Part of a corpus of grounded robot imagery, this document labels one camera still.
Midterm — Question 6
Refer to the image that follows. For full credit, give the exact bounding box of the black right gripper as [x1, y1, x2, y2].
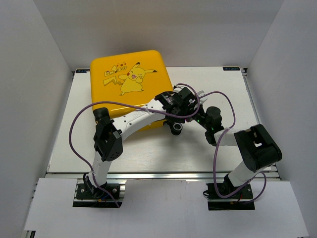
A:
[185, 101, 211, 130]

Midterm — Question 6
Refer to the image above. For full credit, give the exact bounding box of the yellow hard-shell suitcase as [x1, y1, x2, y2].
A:
[90, 50, 173, 121]

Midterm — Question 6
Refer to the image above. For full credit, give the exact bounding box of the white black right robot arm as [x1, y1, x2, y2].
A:
[193, 106, 282, 198]

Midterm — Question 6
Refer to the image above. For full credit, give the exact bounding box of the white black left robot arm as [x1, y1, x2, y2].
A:
[84, 87, 201, 198]

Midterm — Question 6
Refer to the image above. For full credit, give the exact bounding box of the white foreground board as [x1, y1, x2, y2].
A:
[25, 178, 308, 238]

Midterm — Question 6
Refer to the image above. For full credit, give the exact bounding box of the blue left table logo sticker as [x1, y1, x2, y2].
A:
[75, 69, 90, 73]

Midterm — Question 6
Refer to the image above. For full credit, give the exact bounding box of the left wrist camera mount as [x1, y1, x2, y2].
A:
[173, 85, 186, 93]

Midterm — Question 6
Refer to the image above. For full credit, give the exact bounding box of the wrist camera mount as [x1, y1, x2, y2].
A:
[173, 85, 186, 93]
[194, 90, 207, 110]

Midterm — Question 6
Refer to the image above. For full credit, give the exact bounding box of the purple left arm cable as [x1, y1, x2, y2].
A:
[68, 83, 201, 208]

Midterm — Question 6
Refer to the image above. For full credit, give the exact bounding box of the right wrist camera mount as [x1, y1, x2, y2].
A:
[194, 90, 207, 110]

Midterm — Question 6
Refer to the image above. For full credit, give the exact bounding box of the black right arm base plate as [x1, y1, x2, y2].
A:
[203, 182, 256, 211]

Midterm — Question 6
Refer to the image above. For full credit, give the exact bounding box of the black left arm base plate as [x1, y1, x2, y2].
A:
[72, 181, 124, 208]

